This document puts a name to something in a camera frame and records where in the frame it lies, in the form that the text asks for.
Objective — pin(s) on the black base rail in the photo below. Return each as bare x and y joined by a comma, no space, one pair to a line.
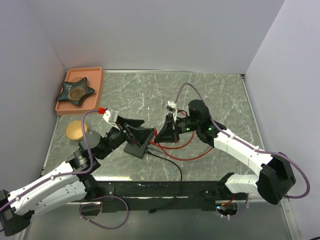
116,196

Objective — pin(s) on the black network switch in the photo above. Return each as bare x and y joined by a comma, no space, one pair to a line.
135,150

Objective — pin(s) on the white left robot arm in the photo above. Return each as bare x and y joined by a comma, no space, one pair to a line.
72,180

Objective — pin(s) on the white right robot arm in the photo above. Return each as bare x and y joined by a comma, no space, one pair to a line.
272,176

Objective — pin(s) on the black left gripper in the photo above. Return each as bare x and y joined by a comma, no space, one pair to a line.
134,122

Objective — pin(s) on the dark star-shaped dish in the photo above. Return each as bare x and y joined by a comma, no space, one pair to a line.
75,92

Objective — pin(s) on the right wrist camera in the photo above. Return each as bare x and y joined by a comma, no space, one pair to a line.
171,106

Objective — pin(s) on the small wooden bowl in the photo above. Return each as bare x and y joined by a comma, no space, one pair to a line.
73,131

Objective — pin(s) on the pink plastic tray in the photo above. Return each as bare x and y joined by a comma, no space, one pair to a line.
95,76

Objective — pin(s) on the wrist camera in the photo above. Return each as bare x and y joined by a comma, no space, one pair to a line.
171,106
110,116

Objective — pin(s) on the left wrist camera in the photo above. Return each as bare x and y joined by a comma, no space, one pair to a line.
110,116

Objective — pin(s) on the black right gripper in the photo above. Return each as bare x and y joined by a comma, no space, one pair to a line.
167,133

